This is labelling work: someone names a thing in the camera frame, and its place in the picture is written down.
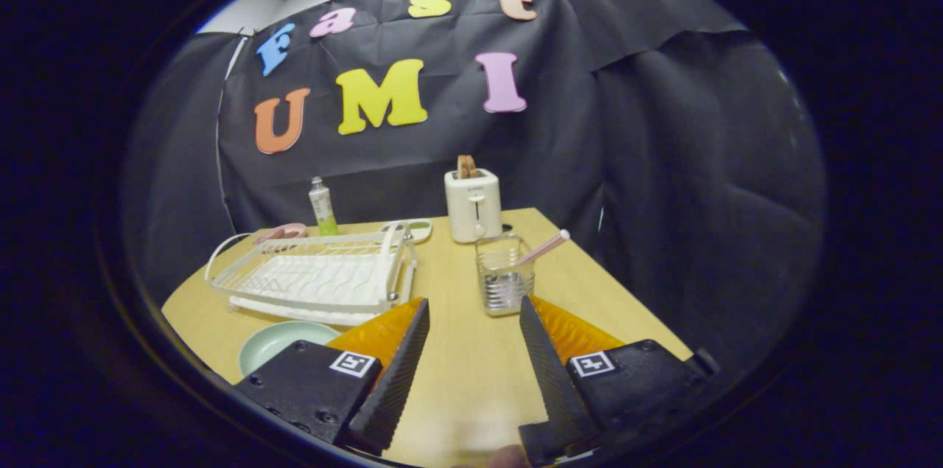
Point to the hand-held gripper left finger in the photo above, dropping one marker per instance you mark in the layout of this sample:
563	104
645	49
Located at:
394	387

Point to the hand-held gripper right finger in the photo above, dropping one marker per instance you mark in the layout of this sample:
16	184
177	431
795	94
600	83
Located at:
552	379

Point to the light green plate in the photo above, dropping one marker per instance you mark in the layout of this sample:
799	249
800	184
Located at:
276	343

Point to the white divided dish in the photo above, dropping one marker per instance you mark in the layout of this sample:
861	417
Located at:
421	232

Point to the pink plate with food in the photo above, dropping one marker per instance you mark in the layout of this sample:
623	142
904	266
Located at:
291	231

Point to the white toaster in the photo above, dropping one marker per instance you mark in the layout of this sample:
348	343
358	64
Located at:
473	206

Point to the green drink bottle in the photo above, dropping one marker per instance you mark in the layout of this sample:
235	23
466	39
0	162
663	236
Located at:
322	210

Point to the black backdrop cloth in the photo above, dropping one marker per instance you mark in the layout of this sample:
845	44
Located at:
663	195

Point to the brown bread slice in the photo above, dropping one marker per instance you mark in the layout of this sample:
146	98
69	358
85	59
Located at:
466	167

